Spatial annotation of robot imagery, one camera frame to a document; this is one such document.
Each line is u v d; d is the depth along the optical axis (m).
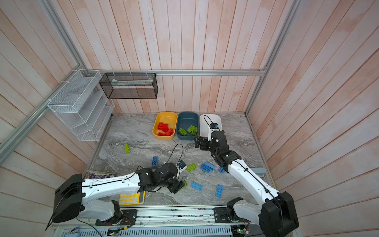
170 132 1.03
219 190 0.80
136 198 0.78
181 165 0.69
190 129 1.10
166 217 0.75
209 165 0.90
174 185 0.68
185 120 1.14
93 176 0.86
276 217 0.39
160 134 1.04
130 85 0.90
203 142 0.72
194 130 1.07
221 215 0.73
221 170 0.88
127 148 0.98
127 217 0.73
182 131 1.07
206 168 0.89
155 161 0.92
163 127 1.05
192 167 0.90
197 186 0.84
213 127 0.70
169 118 1.16
